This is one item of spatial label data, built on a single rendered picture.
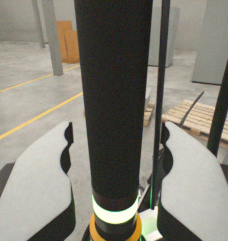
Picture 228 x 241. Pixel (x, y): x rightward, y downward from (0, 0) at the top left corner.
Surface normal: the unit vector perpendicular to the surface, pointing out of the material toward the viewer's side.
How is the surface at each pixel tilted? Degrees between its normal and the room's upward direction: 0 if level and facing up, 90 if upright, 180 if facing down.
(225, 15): 90
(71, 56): 90
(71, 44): 90
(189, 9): 90
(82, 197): 0
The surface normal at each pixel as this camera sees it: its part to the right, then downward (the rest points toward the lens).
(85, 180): -0.01, -0.88
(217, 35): -0.45, 0.43
